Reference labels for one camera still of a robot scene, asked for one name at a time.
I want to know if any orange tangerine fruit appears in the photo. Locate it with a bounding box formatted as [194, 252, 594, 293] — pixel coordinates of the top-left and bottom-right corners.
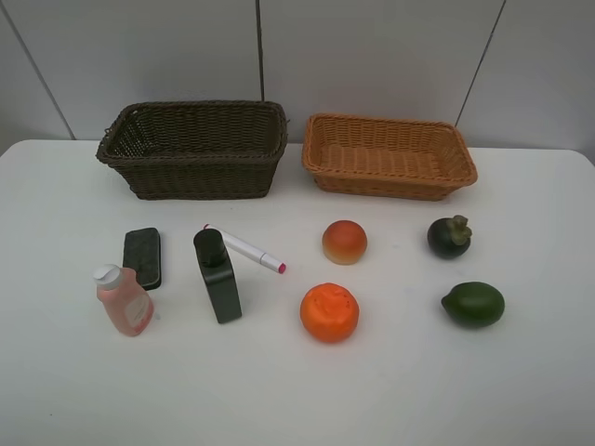
[299, 282, 360, 343]

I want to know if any orange wicker basket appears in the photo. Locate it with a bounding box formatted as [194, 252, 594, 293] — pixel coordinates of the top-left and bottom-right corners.
[302, 113, 478, 201]

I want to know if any black rectangular bottle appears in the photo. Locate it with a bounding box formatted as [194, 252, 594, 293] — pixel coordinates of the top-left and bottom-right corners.
[193, 229, 243, 324]

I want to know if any dark mangosteen fruit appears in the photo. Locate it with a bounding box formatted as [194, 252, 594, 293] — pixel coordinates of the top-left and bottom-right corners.
[427, 215, 472, 259]

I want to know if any red orange peach fruit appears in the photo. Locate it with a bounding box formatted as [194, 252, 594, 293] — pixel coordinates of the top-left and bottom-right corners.
[322, 220, 367, 265]

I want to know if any white marker pink cap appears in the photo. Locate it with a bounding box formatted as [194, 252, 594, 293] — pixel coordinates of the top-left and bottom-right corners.
[204, 224, 286, 274]

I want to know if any black whiteboard eraser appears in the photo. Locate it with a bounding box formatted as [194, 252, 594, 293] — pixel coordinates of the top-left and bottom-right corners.
[123, 228, 163, 291]

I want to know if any dark brown wicker basket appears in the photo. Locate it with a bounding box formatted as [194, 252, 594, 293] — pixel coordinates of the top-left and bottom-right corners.
[96, 100, 287, 201]

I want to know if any green avocado fruit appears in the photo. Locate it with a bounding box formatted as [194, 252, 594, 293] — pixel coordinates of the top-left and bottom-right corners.
[441, 282, 506, 329]

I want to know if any pink bottle white cap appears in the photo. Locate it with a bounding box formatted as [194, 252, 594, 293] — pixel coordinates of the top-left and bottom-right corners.
[93, 264, 154, 337]

